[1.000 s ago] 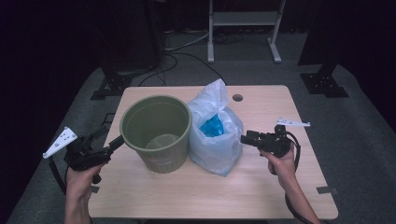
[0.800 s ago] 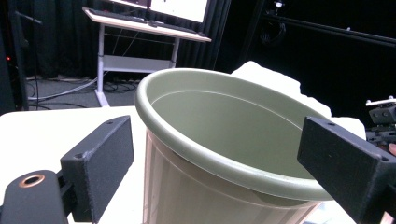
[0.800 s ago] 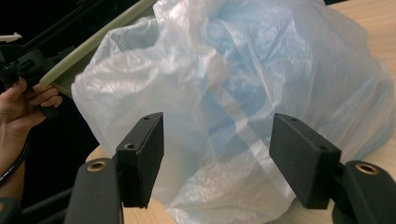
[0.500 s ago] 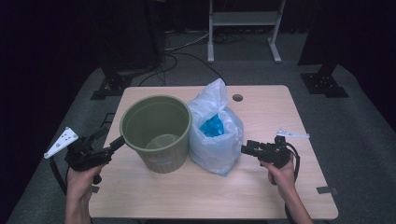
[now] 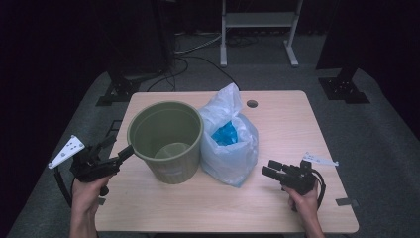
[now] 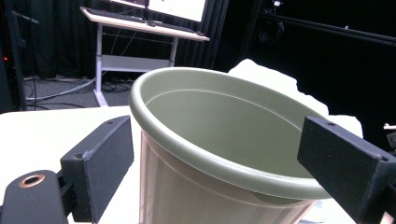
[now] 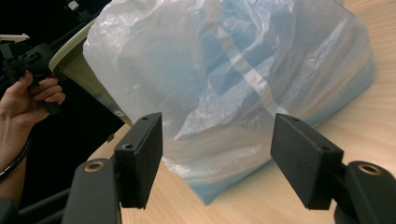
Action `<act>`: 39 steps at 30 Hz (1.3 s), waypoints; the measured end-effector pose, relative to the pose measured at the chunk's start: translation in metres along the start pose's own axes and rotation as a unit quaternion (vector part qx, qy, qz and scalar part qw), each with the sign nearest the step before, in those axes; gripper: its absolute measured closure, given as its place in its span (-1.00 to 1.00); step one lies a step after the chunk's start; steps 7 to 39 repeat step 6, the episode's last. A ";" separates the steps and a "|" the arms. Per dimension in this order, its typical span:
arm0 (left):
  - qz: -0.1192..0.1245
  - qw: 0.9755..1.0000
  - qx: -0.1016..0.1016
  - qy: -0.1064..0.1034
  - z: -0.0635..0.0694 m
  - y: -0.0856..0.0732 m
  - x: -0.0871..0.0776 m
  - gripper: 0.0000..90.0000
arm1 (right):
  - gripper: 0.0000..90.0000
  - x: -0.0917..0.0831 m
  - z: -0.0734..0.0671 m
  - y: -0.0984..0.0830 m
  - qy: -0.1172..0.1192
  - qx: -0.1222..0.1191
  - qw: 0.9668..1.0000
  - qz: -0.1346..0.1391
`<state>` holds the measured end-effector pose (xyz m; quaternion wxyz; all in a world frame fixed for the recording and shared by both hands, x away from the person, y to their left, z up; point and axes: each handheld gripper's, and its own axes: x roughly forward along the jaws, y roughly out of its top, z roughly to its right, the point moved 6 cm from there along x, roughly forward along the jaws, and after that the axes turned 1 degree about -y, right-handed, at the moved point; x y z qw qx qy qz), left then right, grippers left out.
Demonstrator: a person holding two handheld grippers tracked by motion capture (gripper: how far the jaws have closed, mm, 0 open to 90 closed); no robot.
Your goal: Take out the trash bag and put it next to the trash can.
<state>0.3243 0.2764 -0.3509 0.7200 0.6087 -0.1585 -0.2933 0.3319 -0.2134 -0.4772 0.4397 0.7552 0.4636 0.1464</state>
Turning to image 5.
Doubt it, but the white plastic trash bag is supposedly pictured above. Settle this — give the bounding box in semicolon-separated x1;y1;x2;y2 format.
197;82;260;188

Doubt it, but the white metal stand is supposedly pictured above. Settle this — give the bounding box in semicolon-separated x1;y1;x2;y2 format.
220;0;304;68

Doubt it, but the looped black floor cable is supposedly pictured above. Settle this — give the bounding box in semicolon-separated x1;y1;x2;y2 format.
147;58;190;92

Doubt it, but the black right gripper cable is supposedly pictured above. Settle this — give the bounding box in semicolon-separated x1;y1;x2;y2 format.
310;168;327;211

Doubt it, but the green plastic trash bin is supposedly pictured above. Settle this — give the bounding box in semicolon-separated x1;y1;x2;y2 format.
127;100;205;185

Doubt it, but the grey floor cable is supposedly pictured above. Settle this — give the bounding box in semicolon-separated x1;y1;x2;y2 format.
174;33;223;56

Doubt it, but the black stand base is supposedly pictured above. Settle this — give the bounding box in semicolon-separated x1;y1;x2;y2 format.
95;70;143;107
318;67;370;105

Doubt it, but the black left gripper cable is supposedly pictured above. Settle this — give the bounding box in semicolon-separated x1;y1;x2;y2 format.
53;167;74;208

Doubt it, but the black table edge bracket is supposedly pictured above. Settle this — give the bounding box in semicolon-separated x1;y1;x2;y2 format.
335;197;360;208

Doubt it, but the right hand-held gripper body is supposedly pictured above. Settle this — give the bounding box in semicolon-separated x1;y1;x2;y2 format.
278;151;340;196

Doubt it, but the long black floor cable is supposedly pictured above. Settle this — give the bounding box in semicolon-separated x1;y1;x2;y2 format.
174;55;242;92

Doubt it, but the person's right hand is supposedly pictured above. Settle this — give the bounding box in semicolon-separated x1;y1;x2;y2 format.
282;182;320;226

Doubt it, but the person's left hand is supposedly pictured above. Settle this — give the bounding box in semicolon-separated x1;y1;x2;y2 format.
69;175;112;216

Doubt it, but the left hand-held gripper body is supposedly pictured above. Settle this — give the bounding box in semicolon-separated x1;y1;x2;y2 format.
48;134;121;183

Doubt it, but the crumpled blue plastic waste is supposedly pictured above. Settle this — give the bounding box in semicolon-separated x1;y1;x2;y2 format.
211;120;239;147

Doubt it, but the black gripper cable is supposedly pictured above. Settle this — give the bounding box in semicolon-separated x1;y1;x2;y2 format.
310;168;327;211
53;167;74;208

